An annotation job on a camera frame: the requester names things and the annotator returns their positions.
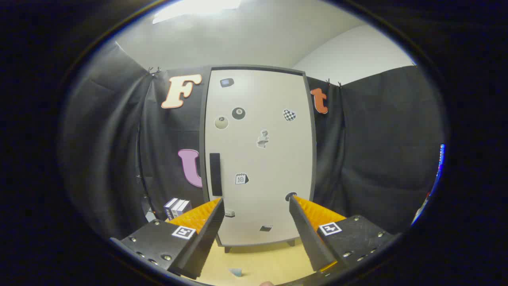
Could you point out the dark grey cabinet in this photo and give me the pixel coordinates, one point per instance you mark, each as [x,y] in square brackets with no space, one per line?
[203,131]

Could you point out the white spine book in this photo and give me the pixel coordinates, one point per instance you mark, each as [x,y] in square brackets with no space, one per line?
[177,206]

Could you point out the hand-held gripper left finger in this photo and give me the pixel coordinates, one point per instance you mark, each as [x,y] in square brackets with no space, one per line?
[206,238]

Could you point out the computer monitor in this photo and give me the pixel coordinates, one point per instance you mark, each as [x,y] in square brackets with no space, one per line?
[441,159]

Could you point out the white blue cosmetic tube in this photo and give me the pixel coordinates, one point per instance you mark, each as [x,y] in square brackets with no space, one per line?
[236,272]

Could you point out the dark blue book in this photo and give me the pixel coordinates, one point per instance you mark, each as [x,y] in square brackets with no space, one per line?
[170,206]

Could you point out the black backdrop cloth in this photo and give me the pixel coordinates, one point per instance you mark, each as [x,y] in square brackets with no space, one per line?
[377,139]

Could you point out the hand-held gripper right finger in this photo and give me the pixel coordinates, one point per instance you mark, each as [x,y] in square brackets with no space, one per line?
[307,238]

